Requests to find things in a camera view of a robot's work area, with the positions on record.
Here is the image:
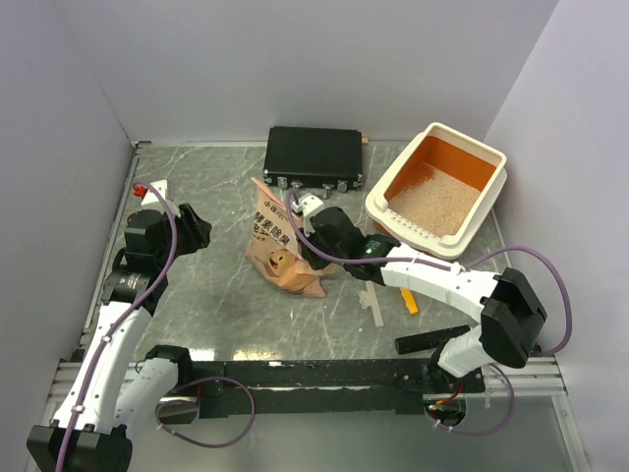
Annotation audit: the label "pink cat litter bag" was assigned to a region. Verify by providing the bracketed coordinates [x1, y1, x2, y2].
[246, 178, 335, 298]

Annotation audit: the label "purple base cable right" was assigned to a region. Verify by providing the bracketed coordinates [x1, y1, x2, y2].
[425, 361, 515, 439]

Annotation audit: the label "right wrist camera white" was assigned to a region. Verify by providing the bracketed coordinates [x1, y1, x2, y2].
[290, 193, 325, 236]

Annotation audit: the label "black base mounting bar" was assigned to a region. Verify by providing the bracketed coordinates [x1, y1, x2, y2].
[166, 358, 486, 419]

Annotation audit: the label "black carrying case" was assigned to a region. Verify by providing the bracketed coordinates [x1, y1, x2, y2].
[262, 126, 364, 193]

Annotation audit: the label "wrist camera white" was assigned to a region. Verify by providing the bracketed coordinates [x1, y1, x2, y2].
[133, 179, 179, 215]
[290, 193, 325, 236]

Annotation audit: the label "clean litter granules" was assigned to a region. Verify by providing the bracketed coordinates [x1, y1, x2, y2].
[389, 166, 481, 237]

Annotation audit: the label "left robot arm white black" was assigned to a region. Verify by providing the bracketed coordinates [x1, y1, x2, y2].
[27, 204, 211, 471]

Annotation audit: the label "black speckled microphone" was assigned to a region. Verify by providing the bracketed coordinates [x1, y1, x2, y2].
[394, 325, 471, 355]

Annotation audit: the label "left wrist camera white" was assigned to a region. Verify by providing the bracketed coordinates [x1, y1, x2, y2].
[133, 179, 179, 215]

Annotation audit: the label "yellow plastic litter scoop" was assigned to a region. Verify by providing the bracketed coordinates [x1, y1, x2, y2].
[400, 288, 420, 316]

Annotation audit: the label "beige bag sealing clip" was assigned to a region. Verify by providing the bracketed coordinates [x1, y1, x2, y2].
[359, 281, 384, 328]

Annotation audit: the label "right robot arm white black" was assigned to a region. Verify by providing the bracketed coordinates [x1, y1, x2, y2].
[291, 204, 546, 392]

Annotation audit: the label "cream orange litter box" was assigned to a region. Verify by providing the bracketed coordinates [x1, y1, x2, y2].
[365, 122, 507, 260]

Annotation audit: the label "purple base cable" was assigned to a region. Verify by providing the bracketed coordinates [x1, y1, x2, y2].
[154, 378, 257, 450]
[425, 361, 515, 439]

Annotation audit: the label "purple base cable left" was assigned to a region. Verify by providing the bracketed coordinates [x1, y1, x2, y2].
[154, 378, 257, 450]

